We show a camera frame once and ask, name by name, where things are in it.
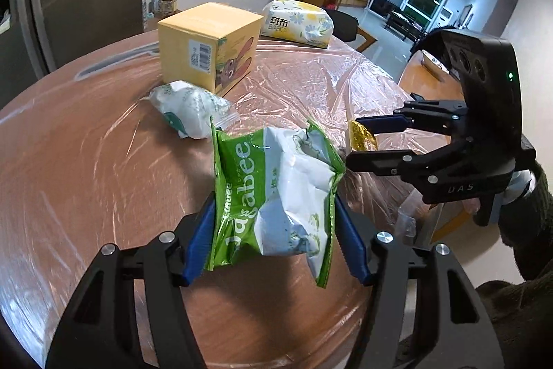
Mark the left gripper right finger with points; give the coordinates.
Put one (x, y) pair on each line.
(422, 310)

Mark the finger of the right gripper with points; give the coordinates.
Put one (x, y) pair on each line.
(410, 170)
(436, 116)

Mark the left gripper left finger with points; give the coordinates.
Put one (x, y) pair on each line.
(128, 309)

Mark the gold butter packet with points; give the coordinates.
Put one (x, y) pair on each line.
(360, 139)

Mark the green snack bag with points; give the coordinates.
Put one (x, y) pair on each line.
(275, 192)

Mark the wooden chair with phone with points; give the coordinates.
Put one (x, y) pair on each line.
(424, 75)

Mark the black cushioned wooden chair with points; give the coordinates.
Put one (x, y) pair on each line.
(347, 29)

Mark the floral tissue pack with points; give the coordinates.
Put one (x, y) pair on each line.
(297, 22)

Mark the white crumpled plastic bag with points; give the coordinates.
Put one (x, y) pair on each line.
(192, 111)

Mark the yellow rabbit cardboard box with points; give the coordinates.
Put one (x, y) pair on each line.
(211, 46)

